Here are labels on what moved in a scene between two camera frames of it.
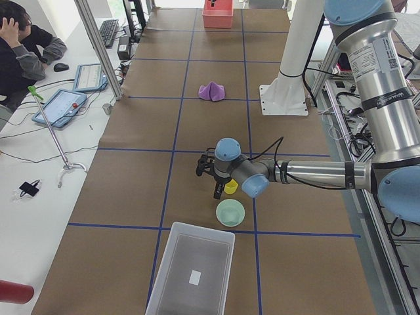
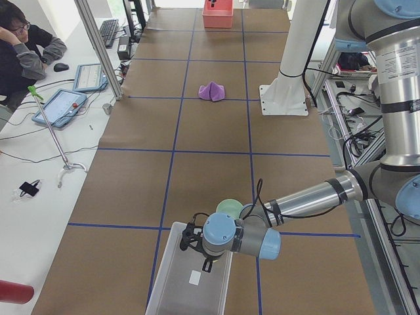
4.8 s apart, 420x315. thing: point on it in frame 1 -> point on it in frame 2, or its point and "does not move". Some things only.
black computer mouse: (60, 67) does not move
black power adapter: (123, 50) does not move
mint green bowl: (230, 212) does not move
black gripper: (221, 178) -> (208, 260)
